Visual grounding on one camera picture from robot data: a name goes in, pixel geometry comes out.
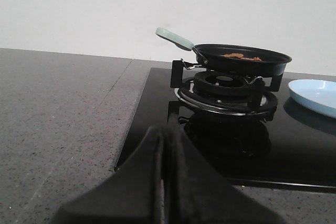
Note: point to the left-side burner with pan support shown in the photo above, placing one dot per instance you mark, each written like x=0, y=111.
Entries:
x=224, y=96

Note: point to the light blue plate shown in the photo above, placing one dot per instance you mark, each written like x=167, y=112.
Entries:
x=315, y=95

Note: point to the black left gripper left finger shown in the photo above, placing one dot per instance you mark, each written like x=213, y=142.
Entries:
x=131, y=195

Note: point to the black frying pan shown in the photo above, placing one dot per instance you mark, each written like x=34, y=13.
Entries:
x=211, y=56

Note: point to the black glass gas cooktop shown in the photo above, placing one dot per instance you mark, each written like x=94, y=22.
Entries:
x=295, y=150

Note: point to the brown meat slices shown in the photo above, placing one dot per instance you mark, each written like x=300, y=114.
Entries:
x=241, y=57

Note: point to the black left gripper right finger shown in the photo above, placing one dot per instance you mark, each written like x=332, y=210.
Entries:
x=196, y=193

